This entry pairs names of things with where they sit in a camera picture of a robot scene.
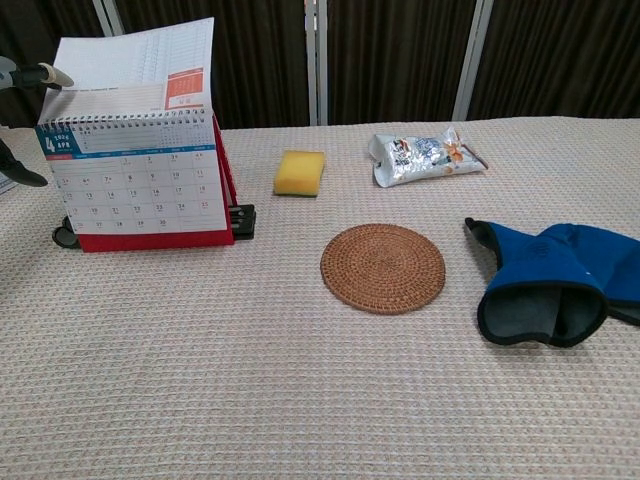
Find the blue oven mitt black trim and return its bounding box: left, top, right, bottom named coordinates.
left=464, top=216, right=610, bottom=349
left=542, top=222, right=640, bottom=327

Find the beige waffle-weave tablecloth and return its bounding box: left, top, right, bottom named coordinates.
left=0, top=115, right=640, bottom=480

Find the red spiral desk calendar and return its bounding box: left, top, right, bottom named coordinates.
left=34, top=17, right=241, bottom=254

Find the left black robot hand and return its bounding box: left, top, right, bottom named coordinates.
left=0, top=55, right=76, bottom=189

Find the black calendar base stand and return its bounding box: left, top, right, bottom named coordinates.
left=51, top=203, right=258, bottom=250

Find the silver printed snack bag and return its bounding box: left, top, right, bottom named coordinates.
left=368, top=124, right=489, bottom=189

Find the yellow sponge with green base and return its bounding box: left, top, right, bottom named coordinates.
left=272, top=150, right=327, bottom=199

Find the grey metal screen post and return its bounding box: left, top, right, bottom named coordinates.
left=303, top=0, right=330, bottom=127
left=92, top=0, right=126, bottom=37
left=451, top=0, right=495, bottom=122

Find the round woven rattan coaster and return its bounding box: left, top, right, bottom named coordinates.
left=320, top=223, right=447, bottom=315

